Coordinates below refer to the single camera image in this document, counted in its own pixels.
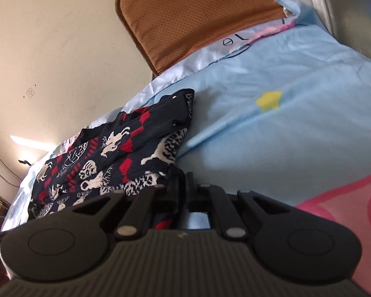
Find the red black wall cable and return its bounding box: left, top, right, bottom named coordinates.
left=0, top=145, right=23, bottom=189

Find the brown perforated headboard cushion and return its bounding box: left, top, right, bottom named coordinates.
left=115, top=0, right=284, bottom=76

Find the light blue cartoon bedsheet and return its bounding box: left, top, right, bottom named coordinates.
left=0, top=0, right=371, bottom=296

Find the small wall sticker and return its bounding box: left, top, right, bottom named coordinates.
left=26, top=88, right=35, bottom=98

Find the dark patterned knit sweater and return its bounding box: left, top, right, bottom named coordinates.
left=28, top=89, right=194, bottom=219

